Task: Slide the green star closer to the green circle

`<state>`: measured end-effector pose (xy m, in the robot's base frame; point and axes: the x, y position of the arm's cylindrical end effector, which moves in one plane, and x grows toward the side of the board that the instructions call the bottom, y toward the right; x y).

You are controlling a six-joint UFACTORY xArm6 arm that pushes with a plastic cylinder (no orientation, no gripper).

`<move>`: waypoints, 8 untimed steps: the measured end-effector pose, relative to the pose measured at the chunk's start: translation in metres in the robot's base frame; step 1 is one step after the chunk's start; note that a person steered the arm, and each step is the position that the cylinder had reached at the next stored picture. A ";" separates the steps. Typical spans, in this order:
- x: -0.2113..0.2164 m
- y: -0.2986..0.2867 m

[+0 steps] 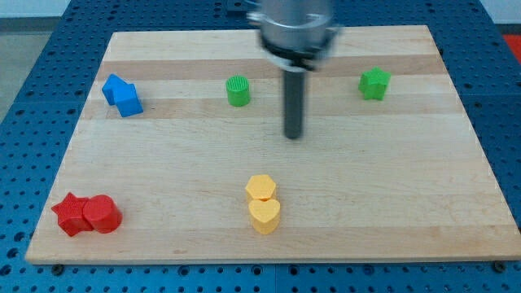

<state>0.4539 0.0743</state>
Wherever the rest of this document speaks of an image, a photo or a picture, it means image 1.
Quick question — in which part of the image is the red cylinder block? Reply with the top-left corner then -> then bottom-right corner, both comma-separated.
83,195 -> 123,234

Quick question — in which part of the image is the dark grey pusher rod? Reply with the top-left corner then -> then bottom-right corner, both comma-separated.
282,71 -> 305,139

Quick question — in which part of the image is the red star block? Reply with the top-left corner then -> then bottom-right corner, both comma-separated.
51,192 -> 94,237

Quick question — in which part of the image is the yellow heart block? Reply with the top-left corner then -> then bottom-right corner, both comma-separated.
248,199 -> 281,234

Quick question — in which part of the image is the green star block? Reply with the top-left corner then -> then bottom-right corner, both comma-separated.
358,67 -> 392,100

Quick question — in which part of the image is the green cylinder block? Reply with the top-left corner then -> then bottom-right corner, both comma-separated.
225,75 -> 251,107

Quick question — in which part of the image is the yellow hexagon block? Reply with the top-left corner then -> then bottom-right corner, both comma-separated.
245,174 -> 277,203

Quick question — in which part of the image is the blue cube block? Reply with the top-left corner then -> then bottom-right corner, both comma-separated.
113,84 -> 143,117

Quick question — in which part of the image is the blue pentagon block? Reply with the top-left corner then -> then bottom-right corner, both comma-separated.
102,73 -> 127,106

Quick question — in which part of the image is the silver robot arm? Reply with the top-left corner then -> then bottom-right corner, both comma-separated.
247,0 -> 339,139

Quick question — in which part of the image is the wooden board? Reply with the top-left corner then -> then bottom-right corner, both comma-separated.
26,25 -> 520,265

